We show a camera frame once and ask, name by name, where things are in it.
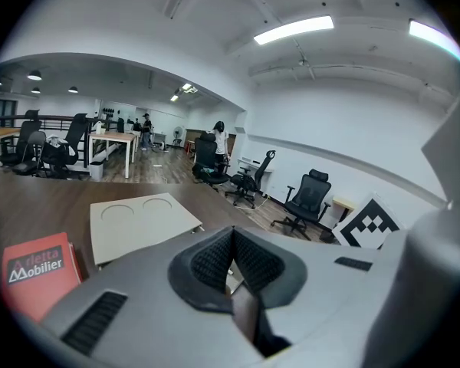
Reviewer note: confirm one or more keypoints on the white waste bin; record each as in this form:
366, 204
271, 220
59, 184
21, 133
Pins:
96, 171

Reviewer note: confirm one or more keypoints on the beige tray with round recesses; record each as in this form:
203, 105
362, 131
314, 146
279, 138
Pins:
149, 228

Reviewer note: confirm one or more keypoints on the white jug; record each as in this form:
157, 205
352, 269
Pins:
99, 127

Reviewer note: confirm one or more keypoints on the dark wooden desk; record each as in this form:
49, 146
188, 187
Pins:
42, 205

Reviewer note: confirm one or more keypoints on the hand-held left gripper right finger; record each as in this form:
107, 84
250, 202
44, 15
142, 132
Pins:
329, 293

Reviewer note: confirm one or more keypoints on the small yellow top table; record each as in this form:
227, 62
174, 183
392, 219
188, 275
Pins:
344, 202

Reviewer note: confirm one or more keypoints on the white table with wooden top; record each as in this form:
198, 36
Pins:
0, 133
113, 137

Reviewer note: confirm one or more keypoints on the red book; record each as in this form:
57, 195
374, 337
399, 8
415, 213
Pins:
38, 282

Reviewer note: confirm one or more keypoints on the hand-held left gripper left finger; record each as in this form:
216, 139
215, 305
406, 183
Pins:
145, 305

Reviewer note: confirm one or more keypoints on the black mesh office chair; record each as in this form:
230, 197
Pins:
23, 140
67, 144
253, 178
207, 159
306, 201

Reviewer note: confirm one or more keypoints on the grey folding chair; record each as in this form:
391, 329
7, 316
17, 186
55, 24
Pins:
32, 155

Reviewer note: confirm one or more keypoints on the white wall desk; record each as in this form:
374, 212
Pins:
253, 164

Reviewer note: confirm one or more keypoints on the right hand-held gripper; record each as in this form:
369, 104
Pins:
370, 224

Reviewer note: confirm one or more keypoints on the black metal railing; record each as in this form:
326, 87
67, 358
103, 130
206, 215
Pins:
53, 120

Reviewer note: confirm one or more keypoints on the standing fan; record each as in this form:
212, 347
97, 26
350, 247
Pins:
177, 132

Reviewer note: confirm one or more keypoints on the long ceiling light panel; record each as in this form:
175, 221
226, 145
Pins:
429, 33
293, 30

